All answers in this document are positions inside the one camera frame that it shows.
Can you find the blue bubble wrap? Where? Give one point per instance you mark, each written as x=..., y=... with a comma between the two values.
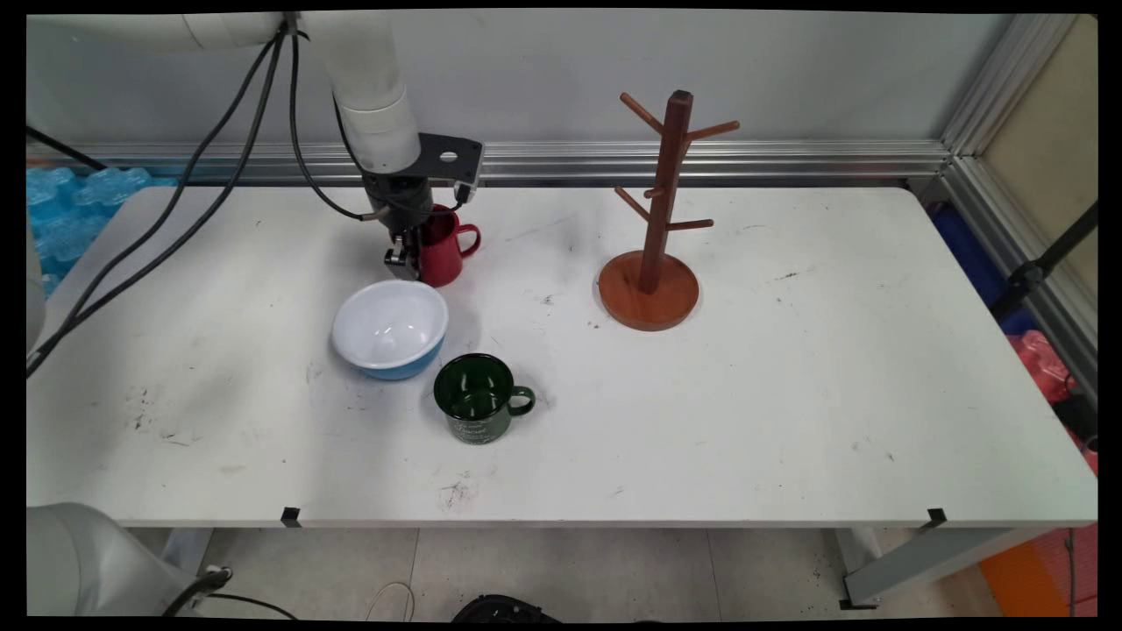
x=66, y=223

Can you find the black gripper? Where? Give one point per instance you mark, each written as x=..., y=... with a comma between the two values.
x=399, y=202

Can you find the orange box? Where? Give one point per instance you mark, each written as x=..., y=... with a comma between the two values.
x=1021, y=574

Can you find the white and blue bowl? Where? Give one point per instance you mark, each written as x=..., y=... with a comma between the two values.
x=390, y=329

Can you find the horizontal aluminium frame rail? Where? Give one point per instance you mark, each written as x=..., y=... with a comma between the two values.
x=789, y=162

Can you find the dark green mug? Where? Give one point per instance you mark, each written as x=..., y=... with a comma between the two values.
x=473, y=399

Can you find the red mug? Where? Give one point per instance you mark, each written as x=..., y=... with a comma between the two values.
x=443, y=254

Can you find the red plastic bag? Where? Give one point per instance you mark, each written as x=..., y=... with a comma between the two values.
x=1043, y=364

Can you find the brown wooden mug tree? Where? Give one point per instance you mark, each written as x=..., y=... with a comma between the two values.
x=653, y=289

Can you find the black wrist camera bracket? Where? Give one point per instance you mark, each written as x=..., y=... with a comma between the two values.
x=465, y=158

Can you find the black object on floor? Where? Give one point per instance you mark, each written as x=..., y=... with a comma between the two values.
x=504, y=609

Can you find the black table edge clip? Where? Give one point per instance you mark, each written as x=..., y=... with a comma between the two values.
x=934, y=517
x=290, y=517

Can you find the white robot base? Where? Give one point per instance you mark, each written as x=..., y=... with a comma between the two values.
x=83, y=565

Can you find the blue box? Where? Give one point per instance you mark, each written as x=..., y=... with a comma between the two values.
x=973, y=254

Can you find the black stand pole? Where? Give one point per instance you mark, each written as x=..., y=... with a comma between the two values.
x=1047, y=258

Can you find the grey slanted table leg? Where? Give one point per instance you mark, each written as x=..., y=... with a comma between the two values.
x=920, y=561

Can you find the aluminium frame corner post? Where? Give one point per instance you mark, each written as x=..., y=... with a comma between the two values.
x=1008, y=105

